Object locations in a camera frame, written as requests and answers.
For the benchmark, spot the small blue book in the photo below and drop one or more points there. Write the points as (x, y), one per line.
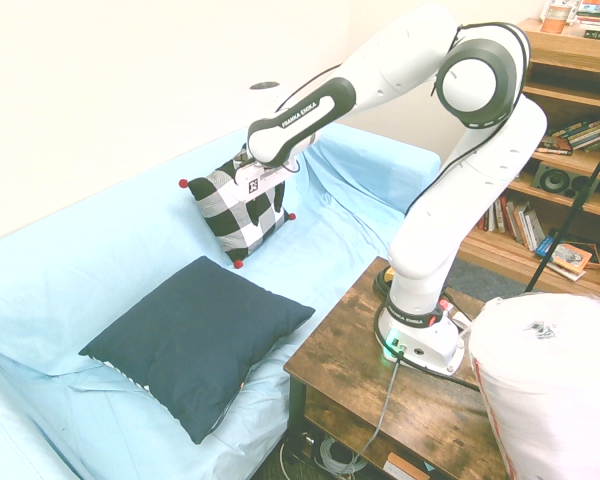
(546, 246)

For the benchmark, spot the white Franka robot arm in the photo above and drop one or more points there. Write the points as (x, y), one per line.
(480, 200)

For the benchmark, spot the dark red flat book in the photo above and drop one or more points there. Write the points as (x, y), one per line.
(555, 146)

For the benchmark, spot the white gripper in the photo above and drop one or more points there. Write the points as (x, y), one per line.
(260, 180)

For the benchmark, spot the white plastic wrapped roll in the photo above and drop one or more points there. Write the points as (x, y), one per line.
(555, 390)

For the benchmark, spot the orange white box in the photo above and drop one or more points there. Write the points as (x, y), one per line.
(405, 462)

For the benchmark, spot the orange white cup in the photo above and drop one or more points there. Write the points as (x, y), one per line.
(553, 21)

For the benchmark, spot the stack of books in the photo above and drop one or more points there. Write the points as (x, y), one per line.
(597, 14)

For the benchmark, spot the navy and striped pillow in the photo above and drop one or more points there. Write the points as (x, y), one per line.
(195, 340)

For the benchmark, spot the upright row of books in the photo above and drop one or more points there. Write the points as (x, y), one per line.
(517, 222)

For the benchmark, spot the leaning row of books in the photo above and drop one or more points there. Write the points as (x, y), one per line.
(587, 134)

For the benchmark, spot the white power adapter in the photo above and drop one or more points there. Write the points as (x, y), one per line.
(461, 321)

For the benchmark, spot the black white checkered pillow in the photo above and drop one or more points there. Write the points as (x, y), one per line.
(225, 220)

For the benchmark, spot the wooden bookshelf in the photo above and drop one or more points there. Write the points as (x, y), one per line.
(570, 60)

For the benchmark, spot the green black speaker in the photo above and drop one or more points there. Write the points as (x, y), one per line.
(555, 180)

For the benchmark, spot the light blue covered sofa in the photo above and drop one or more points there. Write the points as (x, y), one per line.
(55, 280)

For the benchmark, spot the orange cover book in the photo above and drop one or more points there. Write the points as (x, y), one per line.
(572, 256)

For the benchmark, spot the rustic wooden side table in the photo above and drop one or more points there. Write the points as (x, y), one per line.
(360, 360)

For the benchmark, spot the black tripod stand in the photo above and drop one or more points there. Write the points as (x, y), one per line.
(556, 236)

